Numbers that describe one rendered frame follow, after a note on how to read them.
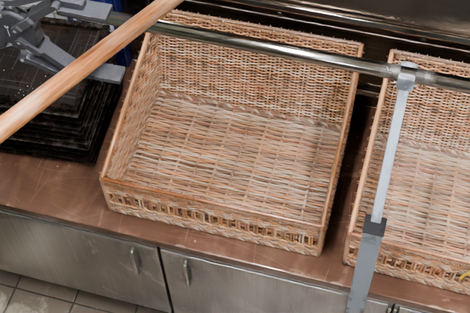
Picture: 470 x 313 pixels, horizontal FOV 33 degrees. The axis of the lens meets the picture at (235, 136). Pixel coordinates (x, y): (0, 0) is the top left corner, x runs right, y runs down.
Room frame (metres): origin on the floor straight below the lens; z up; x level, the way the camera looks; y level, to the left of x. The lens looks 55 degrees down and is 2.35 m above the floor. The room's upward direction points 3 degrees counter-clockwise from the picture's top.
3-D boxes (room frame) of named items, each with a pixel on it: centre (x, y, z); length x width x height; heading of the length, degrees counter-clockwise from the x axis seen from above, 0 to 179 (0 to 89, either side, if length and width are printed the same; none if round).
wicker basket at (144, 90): (1.18, 0.00, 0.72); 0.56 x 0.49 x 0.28; 73
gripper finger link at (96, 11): (0.80, 0.20, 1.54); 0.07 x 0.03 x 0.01; 73
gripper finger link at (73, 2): (0.81, 0.23, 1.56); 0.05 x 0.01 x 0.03; 73
